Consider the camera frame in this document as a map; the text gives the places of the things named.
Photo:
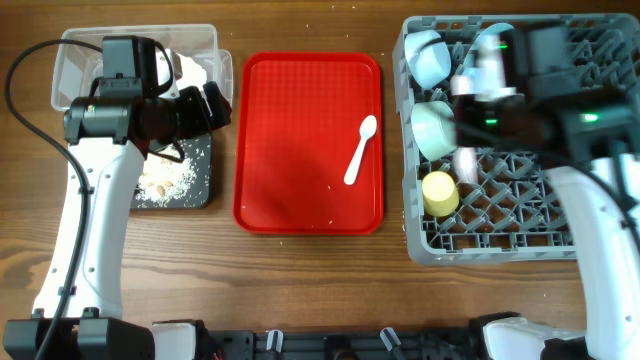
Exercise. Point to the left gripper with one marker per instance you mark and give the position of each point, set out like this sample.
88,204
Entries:
201,121

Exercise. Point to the light blue plate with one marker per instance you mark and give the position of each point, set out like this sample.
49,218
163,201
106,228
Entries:
479,42

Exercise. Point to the light blue bowl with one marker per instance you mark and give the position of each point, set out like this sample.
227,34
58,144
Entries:
428,58

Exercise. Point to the black plastic tray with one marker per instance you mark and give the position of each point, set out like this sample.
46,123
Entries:
200,165

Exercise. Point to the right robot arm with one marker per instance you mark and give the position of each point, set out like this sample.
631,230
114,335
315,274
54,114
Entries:
520,91

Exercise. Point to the green bowl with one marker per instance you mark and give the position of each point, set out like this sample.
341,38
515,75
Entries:
434,132

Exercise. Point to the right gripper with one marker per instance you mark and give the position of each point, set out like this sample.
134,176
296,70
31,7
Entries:
461,140

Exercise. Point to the grey dishwasher rack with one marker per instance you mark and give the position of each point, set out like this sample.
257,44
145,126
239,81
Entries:
511,213

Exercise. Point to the yellow plastic cup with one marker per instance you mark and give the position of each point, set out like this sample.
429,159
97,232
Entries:
440,194

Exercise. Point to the red serving tray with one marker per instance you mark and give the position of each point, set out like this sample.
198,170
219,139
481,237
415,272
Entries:
298,128

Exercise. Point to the clear plastic bin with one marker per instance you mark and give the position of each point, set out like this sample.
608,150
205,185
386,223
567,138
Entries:
76,67

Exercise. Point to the white plastic spoon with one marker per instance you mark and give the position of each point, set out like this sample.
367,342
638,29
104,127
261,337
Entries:
367,130

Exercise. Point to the white plastic fork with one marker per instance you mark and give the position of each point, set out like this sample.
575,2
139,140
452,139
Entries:
465,165

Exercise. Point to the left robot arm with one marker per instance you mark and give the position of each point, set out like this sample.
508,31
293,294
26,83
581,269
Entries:
108,134

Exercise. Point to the rice and food leftovers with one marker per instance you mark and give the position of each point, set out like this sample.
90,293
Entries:
165,180

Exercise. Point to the white napkin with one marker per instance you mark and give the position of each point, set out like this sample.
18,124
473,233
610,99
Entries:
186,73

